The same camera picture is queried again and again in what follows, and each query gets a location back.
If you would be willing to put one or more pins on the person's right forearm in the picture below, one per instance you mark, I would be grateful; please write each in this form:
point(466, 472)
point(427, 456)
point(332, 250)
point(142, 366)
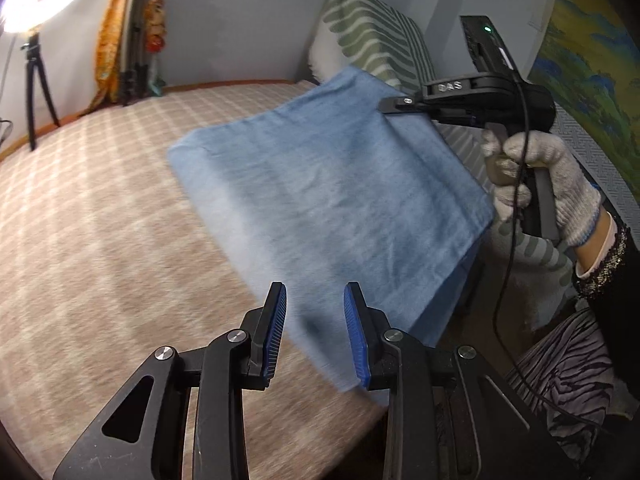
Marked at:
point(620, 280)

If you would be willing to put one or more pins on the landscape wall poster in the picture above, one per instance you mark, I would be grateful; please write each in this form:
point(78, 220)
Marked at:
point(590, 60)

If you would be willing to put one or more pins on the blue towel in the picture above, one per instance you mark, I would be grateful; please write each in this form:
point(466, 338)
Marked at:
point(325, 175)

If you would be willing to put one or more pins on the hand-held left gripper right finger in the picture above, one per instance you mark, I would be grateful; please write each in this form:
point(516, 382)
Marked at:
point(355, 330)

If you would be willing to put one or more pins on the person's right hand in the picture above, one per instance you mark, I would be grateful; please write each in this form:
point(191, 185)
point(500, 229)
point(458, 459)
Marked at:
point(555, 175)

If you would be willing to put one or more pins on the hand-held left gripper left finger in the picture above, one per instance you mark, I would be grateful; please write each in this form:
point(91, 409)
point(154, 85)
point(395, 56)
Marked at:
point(275, 330)

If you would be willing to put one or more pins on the orange patterned cloth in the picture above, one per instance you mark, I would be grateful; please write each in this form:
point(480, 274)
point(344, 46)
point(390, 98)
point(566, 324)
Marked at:
point(110, 40)

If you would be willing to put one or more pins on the beige checked blanket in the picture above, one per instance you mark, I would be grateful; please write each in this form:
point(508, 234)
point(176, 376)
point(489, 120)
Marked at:
point(100, 240)

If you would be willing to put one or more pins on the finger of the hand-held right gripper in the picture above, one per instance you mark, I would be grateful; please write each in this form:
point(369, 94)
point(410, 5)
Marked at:
point(400, 104)

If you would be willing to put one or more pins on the zebra striped clothing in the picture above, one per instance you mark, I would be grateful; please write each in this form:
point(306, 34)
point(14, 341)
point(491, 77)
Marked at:
point(565, 360)

